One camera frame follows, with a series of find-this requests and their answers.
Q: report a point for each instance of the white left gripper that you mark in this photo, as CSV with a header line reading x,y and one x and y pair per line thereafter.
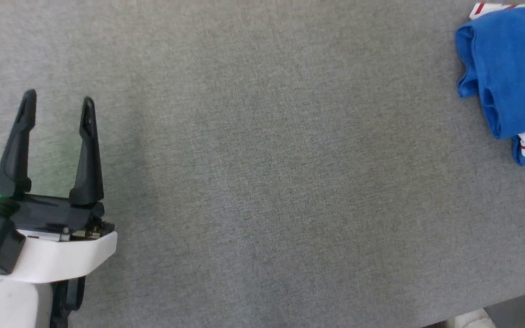
x,y
62,255

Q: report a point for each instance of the blue and white basketball jersey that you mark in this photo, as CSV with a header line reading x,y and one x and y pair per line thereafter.
x,y
513,68

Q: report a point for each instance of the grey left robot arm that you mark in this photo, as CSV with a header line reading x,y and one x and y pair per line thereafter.
x,y
14,305

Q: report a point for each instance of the grey fabric sofa cushion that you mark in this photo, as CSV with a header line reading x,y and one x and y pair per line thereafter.
x,y
267,159

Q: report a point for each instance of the white rounded plastic part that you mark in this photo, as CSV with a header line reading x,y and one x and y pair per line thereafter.
x,y
470,320

